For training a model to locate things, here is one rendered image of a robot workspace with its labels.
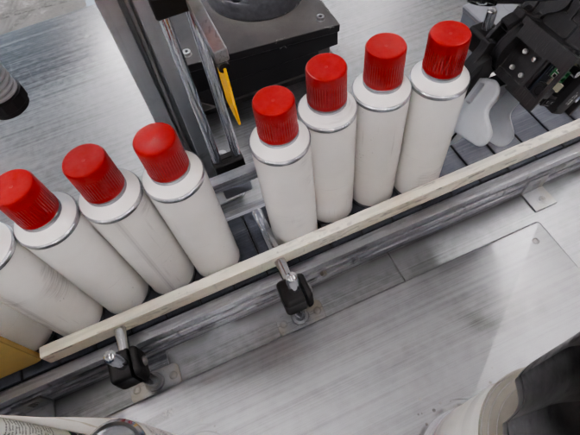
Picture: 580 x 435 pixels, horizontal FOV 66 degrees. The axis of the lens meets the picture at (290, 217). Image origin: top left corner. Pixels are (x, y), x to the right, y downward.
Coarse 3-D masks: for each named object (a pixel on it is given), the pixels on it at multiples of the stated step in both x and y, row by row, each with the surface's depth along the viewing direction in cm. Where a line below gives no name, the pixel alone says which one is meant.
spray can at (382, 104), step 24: (384, 48) 35; (384, 72) 36; (360, 96) 39; (384, 96) 38; (408, 96) 39; (360, 120) 40; (384, 120) 39; (360, 144) 43; (384, 144) 42; (360, 168) 46; (384, 168) 45; (360, 192) 50; (384, 192) 50
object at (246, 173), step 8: (240, 168) 46; (248, 168) 46; (216, 176) 46; (224, 176) 46; (232, 176) 46; (240, 176) 46; (248, 176) 46; (256, 176) 47; (216, 184) 45; (224, 184) 46; (232, 184) 46; (240, 184) 47; (216, 192) 46
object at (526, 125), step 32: (544, 128) 55; (448, 160) 54; (480, 160) 54; (448, 192) 52; (256, 224) 52; (320, 224) 51; (384, 224) 51; (224, 288) 48; (160, 320) 47; (0, 384) 45
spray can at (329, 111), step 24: (312, 72) 35; (336, 72) 34; (312, 96) 36; (336, 96) 36; (312, 120) 38; (336, 120) 37; (312, 144) 40; (336, 144) 39; (336, 168) 42; (336, 192) 46; (336, 216) 50
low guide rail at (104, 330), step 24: (576, 120) 51; (528, 144) 50; (552, 144) 51; (480, 168) 49; (408, 192) 48; (432, 192) 49; (360, 216) 47; (384, 216) 48; (312, 240) 46; (336, 240) 48; (240, 264) 46; (264, 264) 46; (192, 288) 45; (216, 288) 46; (144, 312) 44; (72, 336) 44; (96, 336) 44; (48, 360) 44
